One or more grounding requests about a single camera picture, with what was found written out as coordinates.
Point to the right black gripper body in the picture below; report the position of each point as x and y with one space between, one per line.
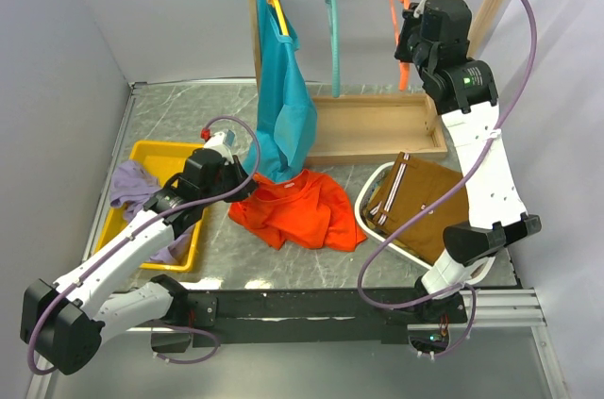
420 56

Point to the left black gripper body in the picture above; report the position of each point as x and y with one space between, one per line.
222 187

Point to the orange t shirt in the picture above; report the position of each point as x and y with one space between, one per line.
311 210

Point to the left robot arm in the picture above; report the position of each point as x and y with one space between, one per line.
65 322

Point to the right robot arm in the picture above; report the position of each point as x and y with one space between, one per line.
466 98

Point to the blue t shirt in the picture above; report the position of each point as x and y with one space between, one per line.
286 115

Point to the purple t shirt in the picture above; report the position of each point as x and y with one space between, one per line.
130 187

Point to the teal plastic hanger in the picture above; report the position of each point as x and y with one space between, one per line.
333 24

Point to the yellow plastic tray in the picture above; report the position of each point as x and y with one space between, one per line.
161 159

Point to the wooden clothes rack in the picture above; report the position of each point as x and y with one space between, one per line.
367 128

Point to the white plastic basket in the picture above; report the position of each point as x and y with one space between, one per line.
368 189

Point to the brown shorts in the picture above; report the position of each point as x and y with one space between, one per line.
412 185

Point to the black base beam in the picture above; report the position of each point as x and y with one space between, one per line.
276 316

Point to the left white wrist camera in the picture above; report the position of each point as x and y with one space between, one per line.
222 142

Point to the aluminium frame rail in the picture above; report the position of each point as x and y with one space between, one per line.
500 308

